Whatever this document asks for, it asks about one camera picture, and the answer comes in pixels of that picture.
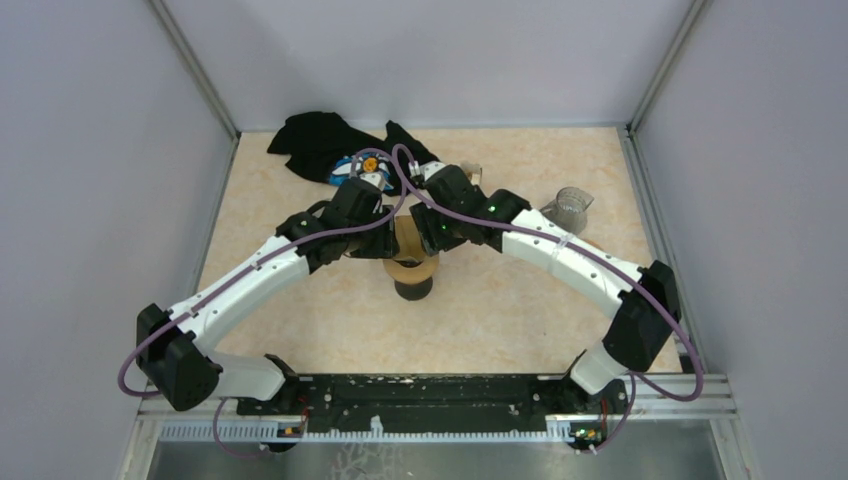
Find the brown paper coffee filter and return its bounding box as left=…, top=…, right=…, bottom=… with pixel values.
left=392, top=215, right=428, bottom=263

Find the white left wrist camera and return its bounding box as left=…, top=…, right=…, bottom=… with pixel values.
left=358, top=171, right=388, bottom=193

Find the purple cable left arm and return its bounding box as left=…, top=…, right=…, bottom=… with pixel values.
left=117, top=146, right=407, bottom=460

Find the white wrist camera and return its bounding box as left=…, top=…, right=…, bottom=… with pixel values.
left=358, top=171, right=388, bottom=193
left=408, top=161, right=446, bottom=188

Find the smoky glass pitcher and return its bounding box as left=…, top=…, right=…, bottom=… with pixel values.
left=540, top=186, right=595, bottom=235

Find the orange coffee filter box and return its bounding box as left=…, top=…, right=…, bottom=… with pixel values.
left=460, top=162, right=483, bottom=186

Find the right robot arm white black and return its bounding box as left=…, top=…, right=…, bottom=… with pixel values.
left=407, top=162, right=683, bottom=412

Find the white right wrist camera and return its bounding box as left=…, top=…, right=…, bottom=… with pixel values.
left=408, top=161, right=446, bottom=188

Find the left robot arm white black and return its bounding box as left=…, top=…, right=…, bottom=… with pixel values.
left=136, top=173, right=393, bottom=414

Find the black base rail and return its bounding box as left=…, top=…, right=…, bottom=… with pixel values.
left=291, top=374, right=598, bottom=439

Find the black cloth with flower print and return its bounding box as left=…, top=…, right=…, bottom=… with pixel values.
left=267, top=111, right=438, bottom=196

